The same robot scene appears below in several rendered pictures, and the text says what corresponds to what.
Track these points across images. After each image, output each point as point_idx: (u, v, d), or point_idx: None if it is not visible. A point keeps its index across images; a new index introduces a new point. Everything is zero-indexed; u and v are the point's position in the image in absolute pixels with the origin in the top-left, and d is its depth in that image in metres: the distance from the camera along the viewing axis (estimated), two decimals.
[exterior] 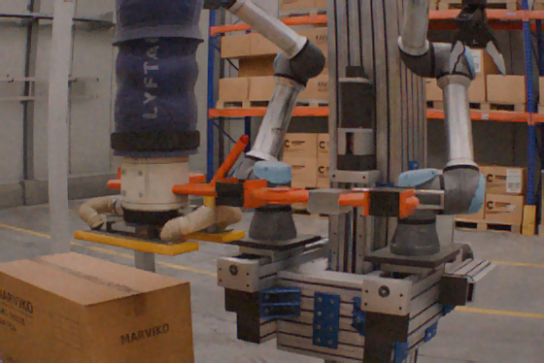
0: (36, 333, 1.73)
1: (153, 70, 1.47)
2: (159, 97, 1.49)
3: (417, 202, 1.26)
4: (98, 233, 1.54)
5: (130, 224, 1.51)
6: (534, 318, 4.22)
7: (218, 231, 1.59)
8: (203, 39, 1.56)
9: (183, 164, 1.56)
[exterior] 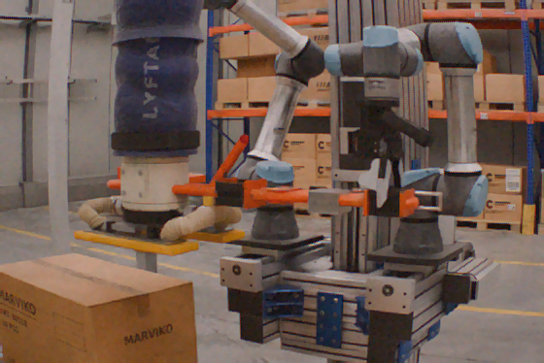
0: (39, 334, 1.73)
1: (153, 70, 1.47)
2: (159, 97, 1.49)
3: (417, 202, 1.26)
4: (98, 233, 1.54)
5: (130, 224, 1.51)
6: (535, 317, 4.23)
7: (218, 231, 1.59)
8: (203, 39, 1.56)
9: (183, 164, 1.56)
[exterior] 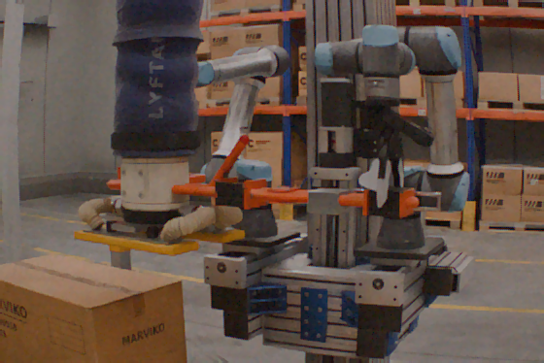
0: (30, 338, 1.68)
1: (159, 70, 1.47)
2: (164, 97, 1.49)
3: (417, 202, 1.26)
4: (98, 233, 1.54)
5: (130, 224, 1.51)
6: (487, 312, 4.49)
7: (218, 231, 1.59)
8: (204, 40, 1.57)
9: (183, 164, 1.56)
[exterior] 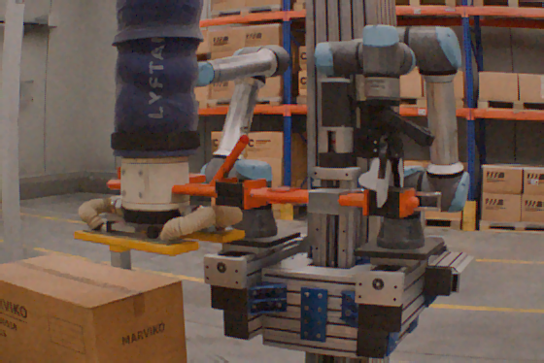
0: (30, 338, 1.68)
1: (159, 70, 1.47)
2: (164, 97, 1.49)
3: (417, 202, 1.26)
4: (98, 233, 1.54)
5: (130, 224, 1.51)
6: (487, 312, 4.49)
7: (218, 231, 1.59)
8: (204, 40, 1.57)
9: (183, 164, 1.56)
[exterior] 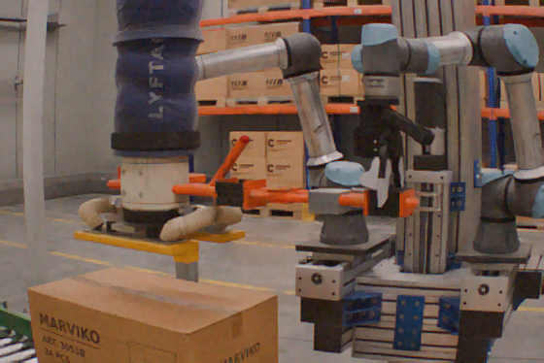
0: None
1: (159, 70, 1.47)
2: (164, 97, 1.49)
3: (417, 202, 1.26)
4: (98, 233, 1.54)
5: (130, 224, 1.51)
6: (525, 313, 4.34)
7: (218, 231, 1.59)
8: (204, 40, 1.57)
9: (183, 164, 1.56)
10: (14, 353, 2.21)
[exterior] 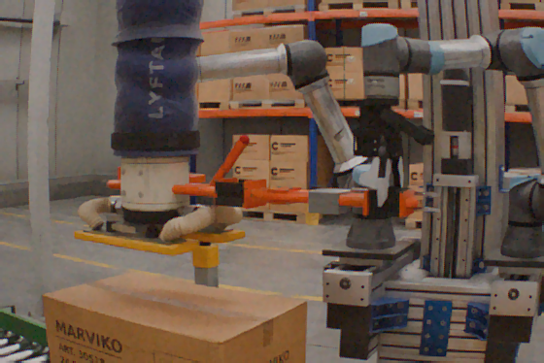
0: None
1: (159, 70, 1.47)
2: (164, 97, 1.49)
3: (417, 202, 1.26)
4: (98, 233, 1.54)
5: (130, 224, 1.51)
6: None
7: (218, 231, 1.59)
8: (204, 40, 1.57)
9: (183, 164, 1.56)
10: (23, 360, 2.15)
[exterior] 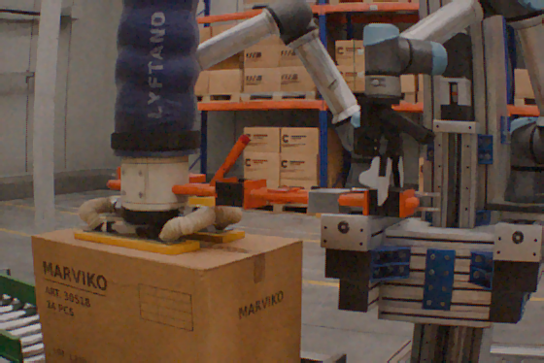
0: (109, 315, 1.45)
1: (158, 70, 1.47)
2: (163, 97, 1.49)
3: (417, 202, 1.26)
4: (98, 233, 1.54)
5: (130, 224, 1.51)
6: (542, 302, 4.21)
7: (218, 231, 1.59)
8: None
9: (183, 164, 1.56)
10: (15, 320, 2.13)
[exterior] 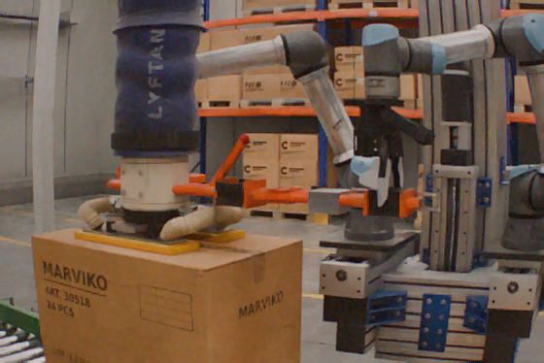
0: (110, 315, 1.45)
1: (158, 70, 1.47)
2: (163, 97, 1.49)
3: (417, 202, 1.26)
4: (98, 233, 1.54)
5: (130, 224, 1.51)
6: (539, 316, 4.22)
7: (218, 231, 1.59)
8: (204, 27, 1.57)
9: (183, 164, 1.56)
10: (19, 351, 2.15)
